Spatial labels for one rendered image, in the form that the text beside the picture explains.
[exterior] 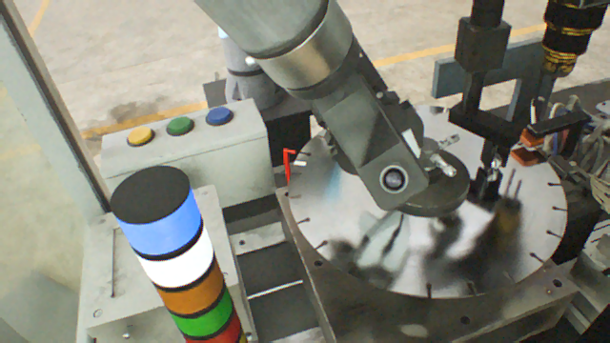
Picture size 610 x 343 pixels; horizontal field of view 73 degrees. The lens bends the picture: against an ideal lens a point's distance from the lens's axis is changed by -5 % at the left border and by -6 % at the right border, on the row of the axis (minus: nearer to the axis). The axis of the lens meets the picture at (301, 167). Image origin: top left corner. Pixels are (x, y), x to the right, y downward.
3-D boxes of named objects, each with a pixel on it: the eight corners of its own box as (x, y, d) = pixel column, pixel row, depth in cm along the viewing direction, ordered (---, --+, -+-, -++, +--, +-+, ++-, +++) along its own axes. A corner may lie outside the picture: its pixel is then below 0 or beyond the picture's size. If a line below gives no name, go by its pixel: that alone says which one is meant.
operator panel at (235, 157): (131, 233, 77) (98, 172, 67) (131, 194, 85) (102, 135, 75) (277, 192, 82) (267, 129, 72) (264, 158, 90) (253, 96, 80)
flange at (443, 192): (396, 141, 58) (397, 127, 56) (478, 164, 53) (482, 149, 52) (362, 193, 51) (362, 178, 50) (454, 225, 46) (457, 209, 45)
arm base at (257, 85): (222, 88, 114) (213, 53, 107) (276, 74, 116) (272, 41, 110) (232, 117, 102) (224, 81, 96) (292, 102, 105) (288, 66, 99)
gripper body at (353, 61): (383, 74, 45) (331, -7, 36) (420, 131, 40) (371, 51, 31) (323, 113, 47) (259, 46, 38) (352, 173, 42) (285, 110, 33)
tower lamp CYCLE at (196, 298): (164, 324, 28) (149, 299, 26) (159, 271, 31) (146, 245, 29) (230, 304, 29) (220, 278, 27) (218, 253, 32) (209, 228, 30)
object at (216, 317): (177, 346, 30) (165, 325, 28) (172, 294, 33) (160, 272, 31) (238, 327, 31) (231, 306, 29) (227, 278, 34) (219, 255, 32)
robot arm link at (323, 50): (345, 13, 27) (247, 84, 30) (373, 55, 31) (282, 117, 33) (310, -38, 32) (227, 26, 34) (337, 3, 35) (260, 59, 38)
